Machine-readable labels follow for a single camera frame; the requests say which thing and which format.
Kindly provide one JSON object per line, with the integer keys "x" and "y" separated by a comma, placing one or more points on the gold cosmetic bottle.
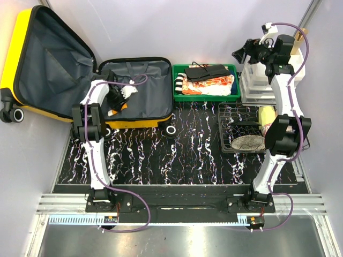
{"x": 299, "y": 40}

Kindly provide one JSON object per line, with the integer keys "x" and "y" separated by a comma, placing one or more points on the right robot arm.
{"x": 261, "y": 188}

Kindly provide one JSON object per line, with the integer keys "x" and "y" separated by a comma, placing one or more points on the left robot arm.
{"x": 90, "y": 128}

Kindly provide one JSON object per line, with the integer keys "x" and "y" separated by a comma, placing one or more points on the pink skull pattern cup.
{"x": 264, "y": 129}

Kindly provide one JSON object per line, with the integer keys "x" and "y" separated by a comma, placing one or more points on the navy blue garment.
{"x": 235, "y": 91}

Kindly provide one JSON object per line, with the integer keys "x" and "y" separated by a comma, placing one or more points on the black white striped garment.
{"x": 178, "y": 82}

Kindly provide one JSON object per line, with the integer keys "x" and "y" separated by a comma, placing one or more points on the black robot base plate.
{"x": 179, "y": 216}

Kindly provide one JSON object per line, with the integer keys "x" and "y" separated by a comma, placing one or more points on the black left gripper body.
{"x": 116, "y": 98}

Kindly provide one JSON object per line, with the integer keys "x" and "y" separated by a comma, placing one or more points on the green plastic tray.
{"x": 180, "y": 68}

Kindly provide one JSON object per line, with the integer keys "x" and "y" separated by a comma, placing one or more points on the yellow Pikachu suitcase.
{"x": 48, "y": 69}

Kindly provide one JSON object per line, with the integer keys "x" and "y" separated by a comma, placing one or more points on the black wire dish rack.
{"x": 236, "y": 120}

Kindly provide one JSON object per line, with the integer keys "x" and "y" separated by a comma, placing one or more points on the black roll-up pouch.
{"x": 202, "y": 73}

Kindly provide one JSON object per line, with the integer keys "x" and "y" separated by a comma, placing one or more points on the orange floral pattern cloth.
{"x": 214, "y": 86}

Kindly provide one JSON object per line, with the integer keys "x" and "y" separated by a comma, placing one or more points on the white drawer organizer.
{"x": 254, "y": 83}

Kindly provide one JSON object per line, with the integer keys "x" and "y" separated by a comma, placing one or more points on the orange bunny pattern garment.
{"x": 190, "y": 88}

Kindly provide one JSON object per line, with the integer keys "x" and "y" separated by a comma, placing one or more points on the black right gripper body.
{"x": 259, "y": 53}

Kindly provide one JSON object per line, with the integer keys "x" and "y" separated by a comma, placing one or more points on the speckled grey plate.
{"x": 249, "y": 143}

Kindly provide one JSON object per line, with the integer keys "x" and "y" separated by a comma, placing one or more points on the pale green faceted cup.
{"x": 266, "y": 115}

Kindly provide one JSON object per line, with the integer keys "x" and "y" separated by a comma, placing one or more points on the orange white tube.
{"x": 113, "y": 112}

